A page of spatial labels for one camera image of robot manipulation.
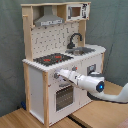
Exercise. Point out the black toy faucet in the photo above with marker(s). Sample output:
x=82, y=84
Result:
x=71, y=45

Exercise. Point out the left red stove knob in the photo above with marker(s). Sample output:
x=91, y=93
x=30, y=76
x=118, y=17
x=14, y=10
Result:
x=56, y=75

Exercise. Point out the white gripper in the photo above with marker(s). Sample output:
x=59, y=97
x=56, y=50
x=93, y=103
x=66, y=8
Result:
x=71, y=77

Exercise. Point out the wooden toy kitchen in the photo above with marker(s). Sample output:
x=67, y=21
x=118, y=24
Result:
x=45, y=40

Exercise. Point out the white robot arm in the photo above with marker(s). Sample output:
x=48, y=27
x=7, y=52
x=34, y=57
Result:
x=94, y=87

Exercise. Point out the white toy microwave door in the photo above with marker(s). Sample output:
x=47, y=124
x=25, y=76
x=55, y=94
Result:
x=77, y=11

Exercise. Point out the black toy stovetop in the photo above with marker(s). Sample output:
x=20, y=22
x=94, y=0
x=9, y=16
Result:
x=52, y=59

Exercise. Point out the grey range hood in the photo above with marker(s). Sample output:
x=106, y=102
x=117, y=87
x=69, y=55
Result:
x=48, y=18

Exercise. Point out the white cupboard door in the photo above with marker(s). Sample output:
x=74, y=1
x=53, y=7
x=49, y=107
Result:
x=92, y=64

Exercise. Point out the white oven door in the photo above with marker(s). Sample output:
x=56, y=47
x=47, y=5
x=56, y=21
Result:
x=63, y=100

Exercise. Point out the grey toy sink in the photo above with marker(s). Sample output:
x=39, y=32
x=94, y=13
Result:
x=79, y=51

